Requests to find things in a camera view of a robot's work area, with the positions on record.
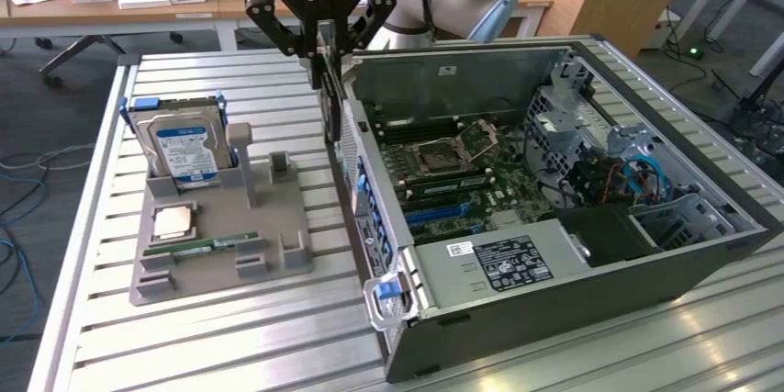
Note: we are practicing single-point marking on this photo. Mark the green graphics card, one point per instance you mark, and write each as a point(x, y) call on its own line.
point(332, 103)

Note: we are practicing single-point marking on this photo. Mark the silver socket cover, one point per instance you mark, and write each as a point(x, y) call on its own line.
point(484, 125)

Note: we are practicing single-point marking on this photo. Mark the office chair base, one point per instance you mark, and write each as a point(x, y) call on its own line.
point(67, 52)

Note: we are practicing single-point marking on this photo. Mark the CPU socket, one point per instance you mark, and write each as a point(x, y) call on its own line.
point(438, 155)

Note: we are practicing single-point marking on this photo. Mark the hard disk with blue label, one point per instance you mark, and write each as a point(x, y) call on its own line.
point(184, 153)

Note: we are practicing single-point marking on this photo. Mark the perforated metal disk bay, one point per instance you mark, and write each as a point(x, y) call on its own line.
point(554, 135)

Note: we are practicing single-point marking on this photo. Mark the green RAM stick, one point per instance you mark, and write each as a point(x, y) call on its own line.
point(447, 185)
point(202, 245)

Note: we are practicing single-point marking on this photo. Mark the green motherboard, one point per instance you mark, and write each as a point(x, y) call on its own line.
point(508, 181)

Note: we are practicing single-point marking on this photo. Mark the blue expansion slot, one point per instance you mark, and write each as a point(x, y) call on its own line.
point(438, 214)

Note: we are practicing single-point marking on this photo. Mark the grey parts rack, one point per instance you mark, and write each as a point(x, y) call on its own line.
point(215, 222)

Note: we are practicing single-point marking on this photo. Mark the CPU chip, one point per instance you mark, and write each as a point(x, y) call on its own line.
point(171, 222)

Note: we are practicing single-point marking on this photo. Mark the silver chipset heatsink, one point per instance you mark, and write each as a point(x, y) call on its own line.
point(510, 220)

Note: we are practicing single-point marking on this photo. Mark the device with green light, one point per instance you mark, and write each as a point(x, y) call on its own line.
point(694, 50)

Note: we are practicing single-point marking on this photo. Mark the grey power supply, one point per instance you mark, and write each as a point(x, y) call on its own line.
point(447, 282)

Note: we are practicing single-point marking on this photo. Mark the blue case latch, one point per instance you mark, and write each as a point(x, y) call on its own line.
point(388, 294)

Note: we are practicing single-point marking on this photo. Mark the small metal disk bay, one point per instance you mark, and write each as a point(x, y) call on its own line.
point(704, 222)

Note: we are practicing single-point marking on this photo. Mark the open grey PC case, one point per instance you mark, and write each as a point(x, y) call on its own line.
point(551, 328)

